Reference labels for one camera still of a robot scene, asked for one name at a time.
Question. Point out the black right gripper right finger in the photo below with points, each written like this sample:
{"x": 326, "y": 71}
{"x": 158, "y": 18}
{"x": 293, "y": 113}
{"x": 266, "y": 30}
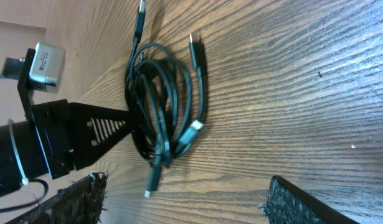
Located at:
{"x": 287, "y": 203}

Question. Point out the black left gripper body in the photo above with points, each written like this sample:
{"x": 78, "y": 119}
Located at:
{"x": 51, "y": 120}

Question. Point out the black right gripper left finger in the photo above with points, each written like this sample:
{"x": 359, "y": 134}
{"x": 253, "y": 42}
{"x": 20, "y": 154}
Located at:
{"x": 80, "y": 203}

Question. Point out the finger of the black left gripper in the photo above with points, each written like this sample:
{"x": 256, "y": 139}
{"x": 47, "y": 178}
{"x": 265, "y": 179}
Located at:
{"x": 95, "y": 130}

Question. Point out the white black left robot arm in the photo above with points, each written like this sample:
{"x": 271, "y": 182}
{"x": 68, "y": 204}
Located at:
{"x": 21, "y": 156}

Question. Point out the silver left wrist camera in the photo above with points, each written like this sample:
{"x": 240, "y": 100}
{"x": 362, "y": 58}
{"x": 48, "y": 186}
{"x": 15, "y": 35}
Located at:
{"x": 46, "y": 68}

